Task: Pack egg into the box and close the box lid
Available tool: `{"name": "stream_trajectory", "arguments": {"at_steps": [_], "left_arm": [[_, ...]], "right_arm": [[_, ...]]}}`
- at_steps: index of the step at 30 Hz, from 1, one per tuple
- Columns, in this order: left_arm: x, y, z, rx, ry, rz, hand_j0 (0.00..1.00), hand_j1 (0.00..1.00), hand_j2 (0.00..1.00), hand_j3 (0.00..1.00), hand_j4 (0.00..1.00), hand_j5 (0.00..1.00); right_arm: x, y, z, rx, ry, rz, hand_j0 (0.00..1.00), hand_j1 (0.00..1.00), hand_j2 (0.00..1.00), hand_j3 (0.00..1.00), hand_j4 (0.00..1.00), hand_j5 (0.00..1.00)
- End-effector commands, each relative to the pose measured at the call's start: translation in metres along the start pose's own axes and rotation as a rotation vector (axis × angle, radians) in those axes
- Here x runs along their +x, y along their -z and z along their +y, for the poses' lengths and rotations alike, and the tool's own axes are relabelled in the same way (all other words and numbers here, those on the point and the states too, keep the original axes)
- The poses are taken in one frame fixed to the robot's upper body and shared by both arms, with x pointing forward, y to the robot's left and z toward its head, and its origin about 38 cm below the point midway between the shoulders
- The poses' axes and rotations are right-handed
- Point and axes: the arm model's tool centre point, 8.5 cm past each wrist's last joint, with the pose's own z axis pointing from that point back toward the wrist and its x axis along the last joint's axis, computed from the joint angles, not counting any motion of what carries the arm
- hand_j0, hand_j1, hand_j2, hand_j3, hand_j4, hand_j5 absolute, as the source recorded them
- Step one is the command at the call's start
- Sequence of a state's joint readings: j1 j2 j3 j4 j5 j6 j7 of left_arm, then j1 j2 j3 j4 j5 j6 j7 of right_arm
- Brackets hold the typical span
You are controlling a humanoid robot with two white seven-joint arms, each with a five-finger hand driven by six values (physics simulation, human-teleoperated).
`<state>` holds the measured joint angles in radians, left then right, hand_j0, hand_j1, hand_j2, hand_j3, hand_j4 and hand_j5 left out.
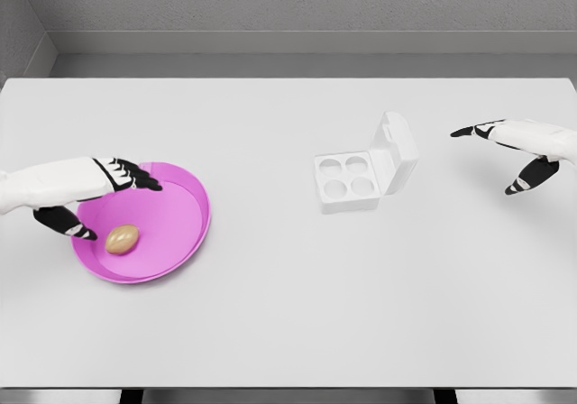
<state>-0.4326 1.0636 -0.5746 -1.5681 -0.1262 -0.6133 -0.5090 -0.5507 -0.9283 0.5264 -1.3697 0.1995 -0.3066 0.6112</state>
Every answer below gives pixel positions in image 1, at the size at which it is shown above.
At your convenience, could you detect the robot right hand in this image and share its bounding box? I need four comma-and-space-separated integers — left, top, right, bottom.
449, 120, 577, 197

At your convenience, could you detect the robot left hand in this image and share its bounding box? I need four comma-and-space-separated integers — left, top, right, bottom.
16, 156, 164, 243

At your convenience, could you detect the white egg box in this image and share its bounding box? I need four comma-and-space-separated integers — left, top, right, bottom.
313, 110, 419, 216

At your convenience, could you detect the pink round plate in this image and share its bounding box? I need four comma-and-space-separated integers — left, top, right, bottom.
71, 161, 212, 285

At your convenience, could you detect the brown egg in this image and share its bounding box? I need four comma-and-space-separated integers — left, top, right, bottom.
105, 224, 139, 256

